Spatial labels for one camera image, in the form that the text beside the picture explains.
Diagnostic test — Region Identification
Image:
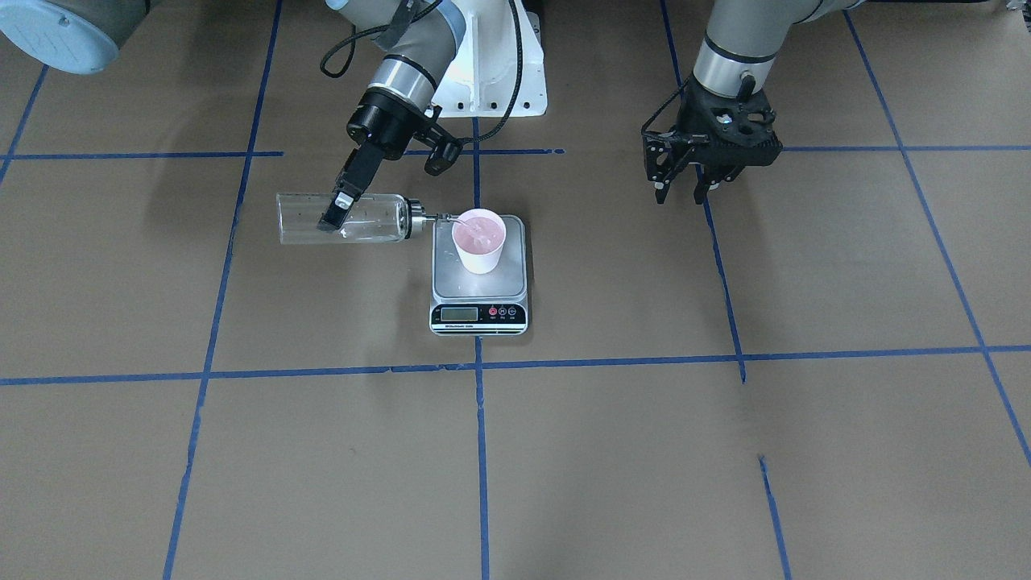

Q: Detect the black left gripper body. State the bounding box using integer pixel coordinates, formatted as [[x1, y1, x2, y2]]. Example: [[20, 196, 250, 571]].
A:
[[641, 77, 784, 179]]

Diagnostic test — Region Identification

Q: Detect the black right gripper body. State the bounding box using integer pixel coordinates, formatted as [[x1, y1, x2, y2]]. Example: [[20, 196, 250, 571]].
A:
[[346, 88, 464, 176]]

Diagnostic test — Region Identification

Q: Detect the clear glass sauce bottle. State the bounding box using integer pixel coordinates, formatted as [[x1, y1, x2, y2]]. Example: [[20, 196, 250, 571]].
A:
[[276, 193, 458, 245]]

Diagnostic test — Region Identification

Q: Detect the pink plastic cup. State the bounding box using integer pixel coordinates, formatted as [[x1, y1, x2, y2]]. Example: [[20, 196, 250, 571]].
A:
[[450, 209, 506, 275]]

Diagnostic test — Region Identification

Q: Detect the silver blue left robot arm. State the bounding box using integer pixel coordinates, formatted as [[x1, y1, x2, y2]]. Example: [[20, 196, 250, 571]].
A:
[[640, 1, 860, 205]]

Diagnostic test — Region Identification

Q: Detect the silver digital kitchen scale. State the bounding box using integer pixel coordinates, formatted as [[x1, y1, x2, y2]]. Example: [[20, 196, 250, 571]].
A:
[[429, 214, 530, 335]]

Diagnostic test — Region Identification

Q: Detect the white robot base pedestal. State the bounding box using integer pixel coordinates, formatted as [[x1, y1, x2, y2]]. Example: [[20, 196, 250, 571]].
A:
[[432, 1, 548, 118]]

